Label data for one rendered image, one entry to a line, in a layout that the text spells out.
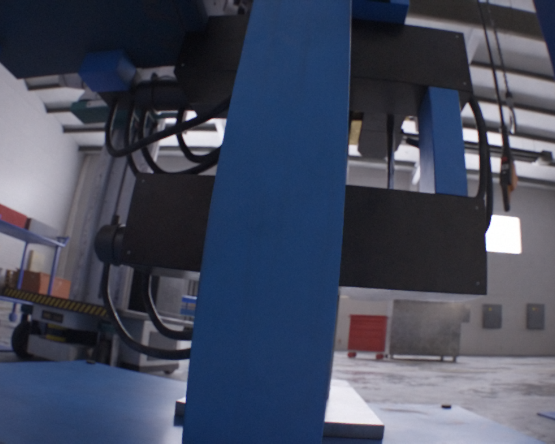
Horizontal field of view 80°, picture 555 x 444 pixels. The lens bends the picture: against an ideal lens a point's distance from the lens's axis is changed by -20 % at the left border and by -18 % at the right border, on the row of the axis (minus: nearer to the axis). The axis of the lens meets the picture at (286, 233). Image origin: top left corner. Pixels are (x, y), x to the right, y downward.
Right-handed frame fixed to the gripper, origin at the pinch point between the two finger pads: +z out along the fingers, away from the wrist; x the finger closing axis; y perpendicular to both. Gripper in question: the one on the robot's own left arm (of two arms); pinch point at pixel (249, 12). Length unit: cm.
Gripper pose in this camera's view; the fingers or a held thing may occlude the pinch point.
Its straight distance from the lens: 163.1
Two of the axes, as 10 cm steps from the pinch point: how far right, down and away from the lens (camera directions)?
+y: 4.2, -5.8, -7.0
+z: 0.8, 7.9, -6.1
